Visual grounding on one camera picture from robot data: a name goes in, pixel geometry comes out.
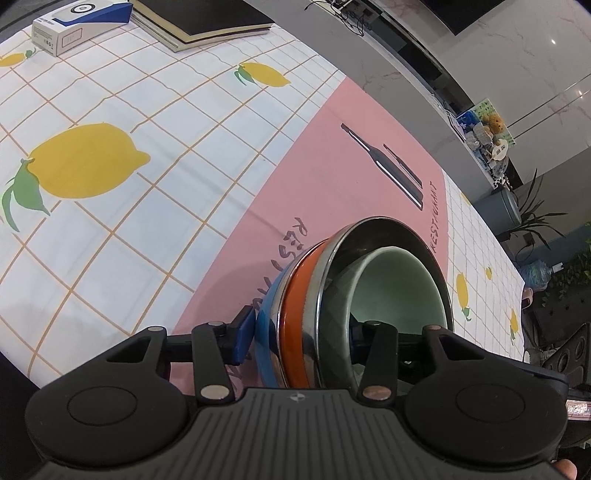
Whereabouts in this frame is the blue stainless steel bowl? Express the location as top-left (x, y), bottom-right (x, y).
top-left (255, 261), bottom-right (301, 389)

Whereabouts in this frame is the blue water bottle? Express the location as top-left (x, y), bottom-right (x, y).
top-left (518, 259), bottom-right (553, 291)

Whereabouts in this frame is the dark leaf potted plant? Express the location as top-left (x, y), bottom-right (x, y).
top-left (505, 168), bottom-right (568, 250)

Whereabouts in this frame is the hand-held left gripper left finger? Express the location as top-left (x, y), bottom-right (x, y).
top-left (104, 305), bottom-right (257, 406)

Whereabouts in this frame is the bushy green plant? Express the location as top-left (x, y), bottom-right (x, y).
top-left (554, 249), bottom-right (591, 296)

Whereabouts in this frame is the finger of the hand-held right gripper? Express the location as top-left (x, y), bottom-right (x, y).
top-left (542, 322), bottom-right (591, 377)

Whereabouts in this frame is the lemon print checked tablecloth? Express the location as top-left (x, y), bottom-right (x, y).
top-left (0, 0), bottom-right (532, 388)

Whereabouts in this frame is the white and blue box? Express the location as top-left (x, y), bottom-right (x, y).
top-left (31, 0), bottom-right (134, 57)

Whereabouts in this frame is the pink printed placemat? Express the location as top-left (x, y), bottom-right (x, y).
top-left (168, 76), bottom-right (446, 393)

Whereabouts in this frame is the black television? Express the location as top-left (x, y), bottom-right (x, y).
top-left (429, 0), bottom-right (591, 37)

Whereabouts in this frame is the brown teddy bear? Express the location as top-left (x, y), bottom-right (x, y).
top-left (482, 112), bottom-right (507, 136)

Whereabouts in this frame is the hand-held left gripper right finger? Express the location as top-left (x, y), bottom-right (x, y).
top-left (349, 318), bottom-right (485, 401)

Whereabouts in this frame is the orange stainless steel bowl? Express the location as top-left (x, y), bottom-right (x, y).
top-left (277, 216), bottom-right (455, 389)

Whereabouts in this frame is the black notebook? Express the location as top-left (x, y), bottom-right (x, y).
top-left (130, 0), bottom-right (274, 47)

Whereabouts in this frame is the grey trash can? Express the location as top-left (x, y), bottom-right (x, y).
top-left (475, 187), bottom-right (523, 238)

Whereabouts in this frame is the green ceramic bowl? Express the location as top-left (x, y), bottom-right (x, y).
top-left (348, 247), bottom-right (450, 370)

